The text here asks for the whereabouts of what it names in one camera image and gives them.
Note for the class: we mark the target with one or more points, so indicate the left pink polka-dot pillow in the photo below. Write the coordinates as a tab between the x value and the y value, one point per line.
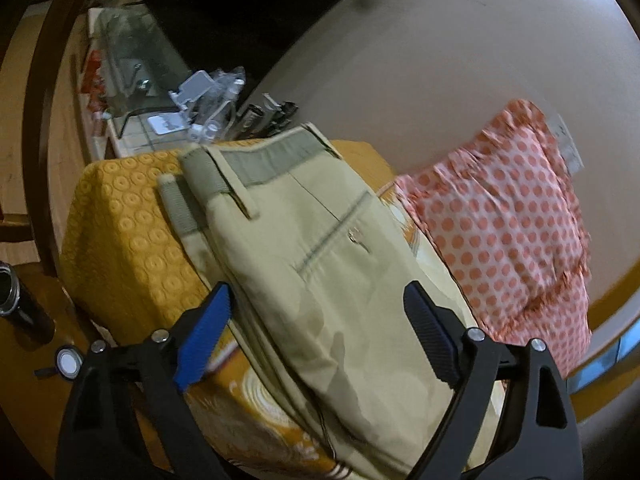
502	213

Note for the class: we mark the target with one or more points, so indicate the black cylindrical bottle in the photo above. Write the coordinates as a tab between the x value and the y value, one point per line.
20	308

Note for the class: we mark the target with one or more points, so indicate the white phone stand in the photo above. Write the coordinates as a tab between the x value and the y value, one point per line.
185	99

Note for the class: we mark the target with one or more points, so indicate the small round white cap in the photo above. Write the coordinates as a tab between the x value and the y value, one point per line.
68	362

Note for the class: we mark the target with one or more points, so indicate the window with blue glass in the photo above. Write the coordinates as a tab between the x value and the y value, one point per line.
606	360

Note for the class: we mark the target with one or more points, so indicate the khaki beige pants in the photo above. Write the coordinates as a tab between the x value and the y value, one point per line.
318	265

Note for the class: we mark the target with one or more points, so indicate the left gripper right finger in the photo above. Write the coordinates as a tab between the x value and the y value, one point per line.
537	435

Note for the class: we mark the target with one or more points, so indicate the white wall outlet plate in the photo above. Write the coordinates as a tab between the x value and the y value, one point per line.
566	144

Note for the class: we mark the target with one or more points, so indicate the clear plastic container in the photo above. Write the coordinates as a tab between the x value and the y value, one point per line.
140	67

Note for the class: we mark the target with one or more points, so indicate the yellow patterned bed sheet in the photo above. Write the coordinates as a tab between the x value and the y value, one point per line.
126	267

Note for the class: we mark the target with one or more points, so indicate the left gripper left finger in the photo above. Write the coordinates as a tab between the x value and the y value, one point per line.
126	417

